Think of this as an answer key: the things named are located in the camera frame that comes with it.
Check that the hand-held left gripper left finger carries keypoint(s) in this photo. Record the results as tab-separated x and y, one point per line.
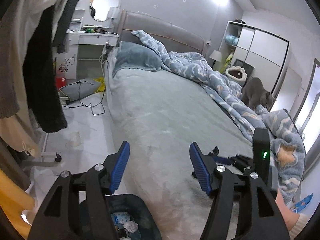
120	167

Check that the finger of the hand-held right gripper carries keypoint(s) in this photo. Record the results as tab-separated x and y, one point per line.
213	150
223	160

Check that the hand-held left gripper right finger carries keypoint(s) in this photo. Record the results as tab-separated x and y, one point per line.
200	170

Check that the black bin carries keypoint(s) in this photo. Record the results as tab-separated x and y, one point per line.
140	207

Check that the blue tissue pack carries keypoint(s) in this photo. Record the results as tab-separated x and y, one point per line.
120	218

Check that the white fluffy cloth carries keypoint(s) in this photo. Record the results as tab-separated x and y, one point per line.
131	226

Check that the person's right forearm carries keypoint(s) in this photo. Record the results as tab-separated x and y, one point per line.
287	215

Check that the grey cat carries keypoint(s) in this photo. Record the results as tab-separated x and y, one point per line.
255	90

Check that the bed with grey-green sheet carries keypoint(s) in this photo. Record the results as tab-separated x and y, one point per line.
170	110

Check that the white cat bed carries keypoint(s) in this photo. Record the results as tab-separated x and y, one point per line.
241	78

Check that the blue orange packet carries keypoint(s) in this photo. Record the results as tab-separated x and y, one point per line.
303	202

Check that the white clothes rack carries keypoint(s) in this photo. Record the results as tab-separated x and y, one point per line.
47	155

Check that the yellow plastic bag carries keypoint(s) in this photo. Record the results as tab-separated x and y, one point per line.
101	86

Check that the blue cloud-patterned blanket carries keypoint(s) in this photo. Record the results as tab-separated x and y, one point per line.
195	67

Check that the grey floor cushion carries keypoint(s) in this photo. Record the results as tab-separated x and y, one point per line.
80	90

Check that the bedside lamp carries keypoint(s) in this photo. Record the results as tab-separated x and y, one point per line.
215	55

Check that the white wardrobe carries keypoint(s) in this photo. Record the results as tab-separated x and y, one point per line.
265	45

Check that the red bin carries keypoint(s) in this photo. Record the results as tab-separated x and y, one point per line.
60	82

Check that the blue plush toy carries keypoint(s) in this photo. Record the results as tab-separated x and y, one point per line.
231	40

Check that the beige coat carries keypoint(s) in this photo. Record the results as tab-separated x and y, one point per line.
17	132

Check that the blue-grey pillow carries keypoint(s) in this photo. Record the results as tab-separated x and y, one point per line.
135	57

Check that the black coat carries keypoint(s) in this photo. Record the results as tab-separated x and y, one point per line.
45	80

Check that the white vanity table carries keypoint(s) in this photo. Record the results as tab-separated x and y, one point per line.
85	52

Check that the grey padded headboard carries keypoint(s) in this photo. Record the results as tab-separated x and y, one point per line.
162	30

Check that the white cylinder lamp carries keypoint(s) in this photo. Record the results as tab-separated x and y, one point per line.
114	16

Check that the dark vest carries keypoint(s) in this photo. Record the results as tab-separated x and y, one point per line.
65	25

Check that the grey knit coat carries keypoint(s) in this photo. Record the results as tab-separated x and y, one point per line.
12	55

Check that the round mirror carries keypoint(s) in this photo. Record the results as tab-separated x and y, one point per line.
102	5

